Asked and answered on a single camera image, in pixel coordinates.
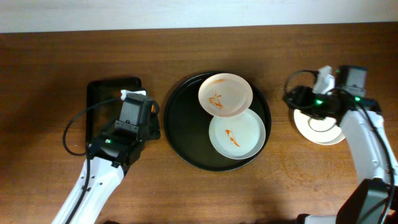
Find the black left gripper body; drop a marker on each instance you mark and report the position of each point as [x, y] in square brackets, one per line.
[152, 125]

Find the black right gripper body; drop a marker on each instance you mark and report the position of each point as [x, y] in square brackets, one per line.
[292, 98]

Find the cream white plate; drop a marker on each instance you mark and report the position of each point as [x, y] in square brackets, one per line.
[323, 132]

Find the pinkish plate with sauce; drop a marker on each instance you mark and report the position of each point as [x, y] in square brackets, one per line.
[225, 95]

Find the grey-white plate with sauce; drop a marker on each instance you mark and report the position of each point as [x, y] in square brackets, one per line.
[238, 137]

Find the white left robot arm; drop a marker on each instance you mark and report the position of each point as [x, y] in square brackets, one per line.
[108, 158]

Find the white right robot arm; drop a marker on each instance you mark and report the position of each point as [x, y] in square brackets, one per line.
[360, 120]

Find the rectangular black tray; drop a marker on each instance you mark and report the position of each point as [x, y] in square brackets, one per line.
[103, 118]

